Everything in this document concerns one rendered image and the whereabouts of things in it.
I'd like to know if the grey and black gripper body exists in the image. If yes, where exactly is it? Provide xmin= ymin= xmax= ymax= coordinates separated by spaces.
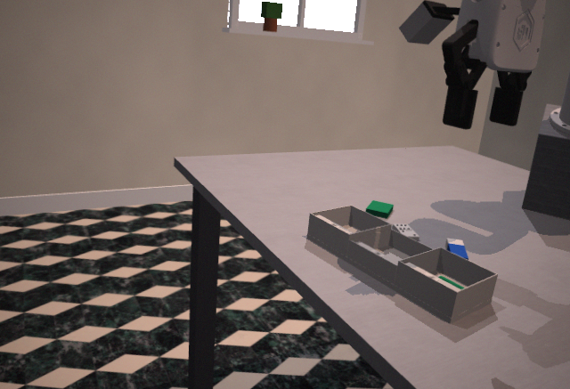
xmin=455 ymin=0 xmax=546 ymax=73

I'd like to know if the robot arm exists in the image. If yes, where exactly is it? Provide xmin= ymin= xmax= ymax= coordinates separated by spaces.
xmin=399 ymin=0 xmax=570 ymax=135

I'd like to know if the blue and white eraser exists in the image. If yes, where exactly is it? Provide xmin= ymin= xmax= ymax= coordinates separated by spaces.
xmin=445 ymin=238 xmax=468 ymax=260

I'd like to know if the white domino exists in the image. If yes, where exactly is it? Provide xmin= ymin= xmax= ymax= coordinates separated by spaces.
xmin=392 ymin=223 xmax=419 ymax=241

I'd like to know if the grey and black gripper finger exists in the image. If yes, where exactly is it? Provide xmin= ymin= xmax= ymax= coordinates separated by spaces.
xmin=490 ymin=70 xmax=532 ymax=126
xmin=442 ymin=20 xmax=487 ymax=129

